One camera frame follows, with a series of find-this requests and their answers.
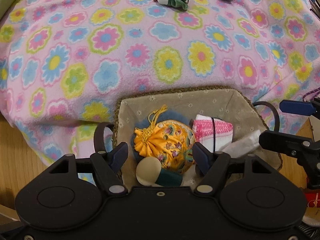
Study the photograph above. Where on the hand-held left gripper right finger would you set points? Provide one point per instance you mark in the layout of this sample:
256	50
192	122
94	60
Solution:
201	158

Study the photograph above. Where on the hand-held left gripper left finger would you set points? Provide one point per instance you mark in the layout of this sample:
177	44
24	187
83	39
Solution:
118	155

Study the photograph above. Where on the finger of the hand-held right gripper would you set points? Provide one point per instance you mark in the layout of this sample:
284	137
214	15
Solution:
295	107
282	140

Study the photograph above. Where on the pink and white sock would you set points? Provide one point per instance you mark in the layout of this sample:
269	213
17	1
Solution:
222	130

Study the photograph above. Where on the white cotton pad pack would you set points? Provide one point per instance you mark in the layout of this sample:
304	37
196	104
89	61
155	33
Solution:
240	143

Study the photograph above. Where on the woven basket with fabric liner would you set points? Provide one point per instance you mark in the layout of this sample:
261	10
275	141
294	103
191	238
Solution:
175	102

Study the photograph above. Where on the red box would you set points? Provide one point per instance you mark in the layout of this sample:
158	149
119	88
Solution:
312	198

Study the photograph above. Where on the pink floral fleece blanket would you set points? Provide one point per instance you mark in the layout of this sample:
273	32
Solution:
100	42

